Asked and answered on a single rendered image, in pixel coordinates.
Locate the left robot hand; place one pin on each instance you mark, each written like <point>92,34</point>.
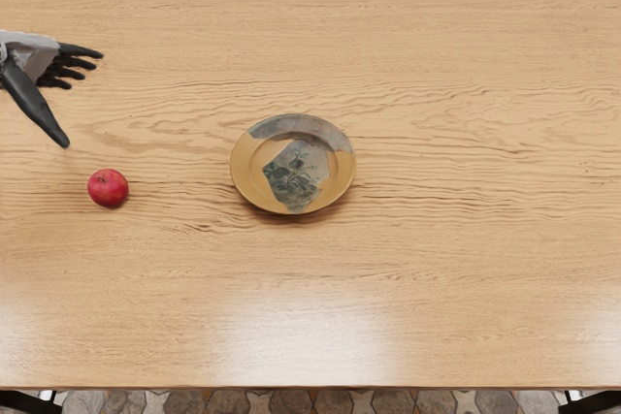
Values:
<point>30,57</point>

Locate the yellow plate with grey pattern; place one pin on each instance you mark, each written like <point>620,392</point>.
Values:
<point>292,164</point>

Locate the red apple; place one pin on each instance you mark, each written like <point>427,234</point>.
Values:
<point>107,188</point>

